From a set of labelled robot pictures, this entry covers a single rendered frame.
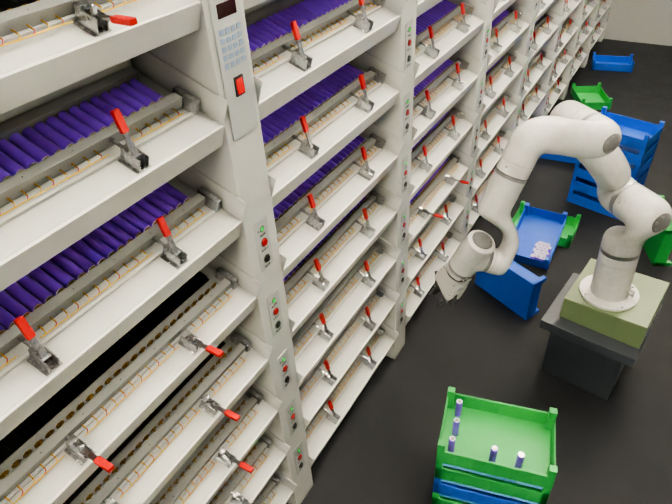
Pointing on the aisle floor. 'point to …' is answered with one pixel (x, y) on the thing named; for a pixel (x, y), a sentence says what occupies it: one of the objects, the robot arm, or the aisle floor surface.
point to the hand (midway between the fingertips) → (438, 296)
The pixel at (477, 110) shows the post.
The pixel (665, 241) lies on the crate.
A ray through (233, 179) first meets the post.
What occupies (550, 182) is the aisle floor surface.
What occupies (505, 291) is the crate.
